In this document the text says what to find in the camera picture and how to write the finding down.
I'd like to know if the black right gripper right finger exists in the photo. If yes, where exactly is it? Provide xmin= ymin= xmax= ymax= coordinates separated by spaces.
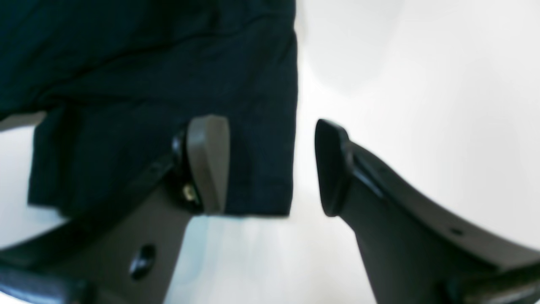
xmin=314 ymin=119 xmax=540 ymax=304

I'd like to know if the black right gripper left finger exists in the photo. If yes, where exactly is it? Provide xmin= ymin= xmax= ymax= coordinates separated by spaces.
xmin=1 ymin=115 xmax=231 ymax=304

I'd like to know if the black t-shirt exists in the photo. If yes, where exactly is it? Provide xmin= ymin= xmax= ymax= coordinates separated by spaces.
xmin=0 ymin=0 xmax=298 ymax=216

